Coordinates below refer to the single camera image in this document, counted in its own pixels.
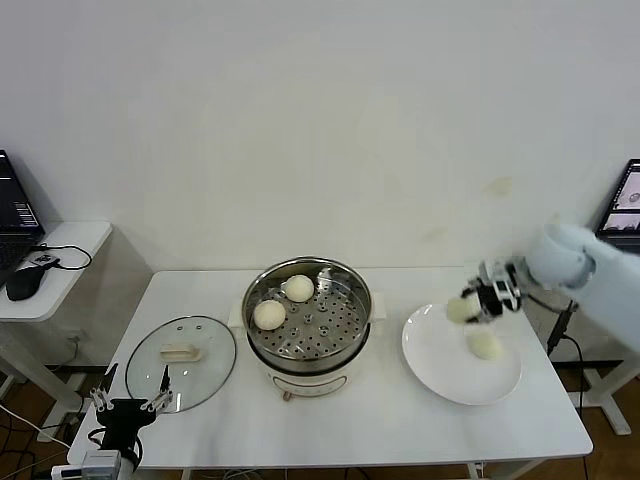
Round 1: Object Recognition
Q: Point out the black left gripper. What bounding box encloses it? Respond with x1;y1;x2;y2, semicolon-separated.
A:
89;362;175;450

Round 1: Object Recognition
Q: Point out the white side table with label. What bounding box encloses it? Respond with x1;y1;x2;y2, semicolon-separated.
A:
582;344;632;436

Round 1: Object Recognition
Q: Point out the black cable with inline adapter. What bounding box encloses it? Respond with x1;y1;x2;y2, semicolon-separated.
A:
546;297;586;411

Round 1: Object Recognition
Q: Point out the white side table with mouse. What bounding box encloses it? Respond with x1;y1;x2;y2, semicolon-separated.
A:
0;221;115;416

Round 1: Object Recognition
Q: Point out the white steamed baozi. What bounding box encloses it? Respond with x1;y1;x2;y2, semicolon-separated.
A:
467;332;503;361
446;294;481;325
253;299;288;332
284;274;316;303

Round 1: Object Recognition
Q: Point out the black laptop with dark screen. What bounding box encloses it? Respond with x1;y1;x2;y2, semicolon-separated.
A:
0;148;48;289

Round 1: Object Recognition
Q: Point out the grey laptop with image windows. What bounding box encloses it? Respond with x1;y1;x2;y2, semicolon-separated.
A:
594;159;640;251

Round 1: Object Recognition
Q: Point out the black looped laptop cable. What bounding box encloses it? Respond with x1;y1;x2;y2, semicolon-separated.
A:
34;243;94;272

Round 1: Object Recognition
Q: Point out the cream electric cooker base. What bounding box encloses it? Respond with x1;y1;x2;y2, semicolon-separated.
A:
229;299;389;404

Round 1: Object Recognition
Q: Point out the white floor power strip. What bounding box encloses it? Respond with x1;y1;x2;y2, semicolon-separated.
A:
37;414;84;444

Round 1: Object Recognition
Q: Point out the stainless steel steamer basket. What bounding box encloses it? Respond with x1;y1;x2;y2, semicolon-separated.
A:
228;256;389;369

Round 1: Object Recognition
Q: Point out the black computer mouse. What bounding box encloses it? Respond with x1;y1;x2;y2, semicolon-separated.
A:
4;263;47;302

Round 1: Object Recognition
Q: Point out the small black hub with sticker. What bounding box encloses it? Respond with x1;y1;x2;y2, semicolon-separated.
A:
29;252;62;271

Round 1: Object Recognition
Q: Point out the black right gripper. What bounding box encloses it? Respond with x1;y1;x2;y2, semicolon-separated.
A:
459;258;526;326

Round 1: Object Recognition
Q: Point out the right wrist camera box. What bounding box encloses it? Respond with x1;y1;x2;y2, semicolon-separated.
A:
492;279;517;304

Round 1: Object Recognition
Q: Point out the white round plate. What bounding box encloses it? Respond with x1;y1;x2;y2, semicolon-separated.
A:
401;301;524;407

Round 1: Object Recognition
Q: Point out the glass lid with cream handle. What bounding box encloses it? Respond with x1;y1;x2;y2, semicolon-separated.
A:
124;314;238;414

